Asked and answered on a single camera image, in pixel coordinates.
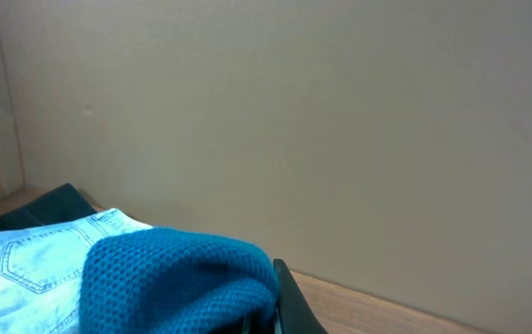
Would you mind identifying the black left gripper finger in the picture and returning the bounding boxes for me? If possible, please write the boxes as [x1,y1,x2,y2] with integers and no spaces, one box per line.
[273,259,327,334]

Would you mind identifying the dark blue shirt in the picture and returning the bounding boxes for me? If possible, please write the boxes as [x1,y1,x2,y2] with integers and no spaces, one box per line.
[79,228,279,334]

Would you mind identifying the black folded garment under jeans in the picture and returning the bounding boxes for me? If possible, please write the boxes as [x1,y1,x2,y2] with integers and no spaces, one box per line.
[0,183,97,231]

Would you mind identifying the light blue folded jeans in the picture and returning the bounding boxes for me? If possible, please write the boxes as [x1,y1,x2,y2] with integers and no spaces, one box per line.
[0,209,150,334]

